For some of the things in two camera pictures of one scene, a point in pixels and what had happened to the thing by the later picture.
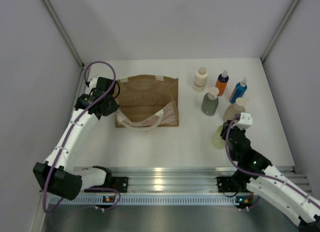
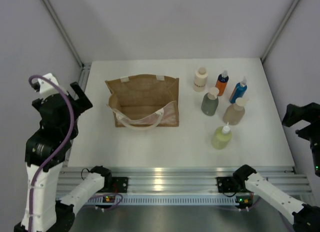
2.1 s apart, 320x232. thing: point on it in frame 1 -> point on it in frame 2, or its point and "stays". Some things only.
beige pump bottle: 233,109 stays
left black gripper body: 112,106 -> 76,113
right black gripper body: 232,156 -> 312,132
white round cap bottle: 200,79 stays
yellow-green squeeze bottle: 217,141 stays
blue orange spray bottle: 222,82 stays
